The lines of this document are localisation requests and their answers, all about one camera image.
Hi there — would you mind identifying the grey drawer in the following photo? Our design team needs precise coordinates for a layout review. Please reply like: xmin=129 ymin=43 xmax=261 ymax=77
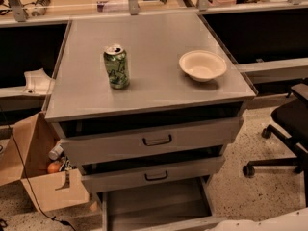
xmin=60 ymin=116 xmax=244 ymax=166
xmin=102 ymin=177 xmax=225 ymax=231
xmin=81 ymin=156 xmax=225 ymax=193

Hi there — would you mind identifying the white bottle in box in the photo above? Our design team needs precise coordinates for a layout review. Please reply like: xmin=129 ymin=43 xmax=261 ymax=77
xmin=48 ymin=144 xmax=64 ymax=161

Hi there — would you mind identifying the black floor cable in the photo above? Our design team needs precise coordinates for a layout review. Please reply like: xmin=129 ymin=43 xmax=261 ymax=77
xmin=0 ymin=106 xmax=78 ymax=231

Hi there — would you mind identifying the brown cardboard box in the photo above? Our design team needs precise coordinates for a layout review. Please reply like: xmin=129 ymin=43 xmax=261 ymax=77
xmin=0 ymin=113 xmax=90 ymax=212

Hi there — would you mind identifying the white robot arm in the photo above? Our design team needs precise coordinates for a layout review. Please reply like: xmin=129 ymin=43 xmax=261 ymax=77
xmin=206 ymin=208 xmax=308 ymax=231

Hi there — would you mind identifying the green soda can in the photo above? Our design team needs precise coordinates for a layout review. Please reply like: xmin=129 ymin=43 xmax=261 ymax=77
xmin=103 ymin=43 xmax=130 ymax=90

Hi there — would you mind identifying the orange fruit in box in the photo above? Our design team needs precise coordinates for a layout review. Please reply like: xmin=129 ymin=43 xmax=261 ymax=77
xmin=47 ymin=162 xmax=61 ymax=174

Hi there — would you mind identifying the white bowl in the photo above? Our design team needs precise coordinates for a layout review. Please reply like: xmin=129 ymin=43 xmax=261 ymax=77
xmin=179 ymin=50 xmax=227 ymax=83

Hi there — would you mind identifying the grey drawer cabinet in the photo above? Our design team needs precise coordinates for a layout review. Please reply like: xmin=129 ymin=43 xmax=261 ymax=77
xmin=44 ymin=11 xmax=257 ymax=231

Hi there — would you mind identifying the black office chair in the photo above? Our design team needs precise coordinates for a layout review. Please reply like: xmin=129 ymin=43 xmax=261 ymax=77
xmin=243 ymin=81 xmax=308 ymax=206

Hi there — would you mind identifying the grey handheld device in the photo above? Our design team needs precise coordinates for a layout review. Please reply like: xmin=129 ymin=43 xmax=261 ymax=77
xmin=31 ymin=0 xmax=51 ymax=16

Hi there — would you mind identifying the white plastic part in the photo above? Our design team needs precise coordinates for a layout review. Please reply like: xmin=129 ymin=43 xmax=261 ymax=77
xmin=23 ymin=68 xmax=55 ymax=95

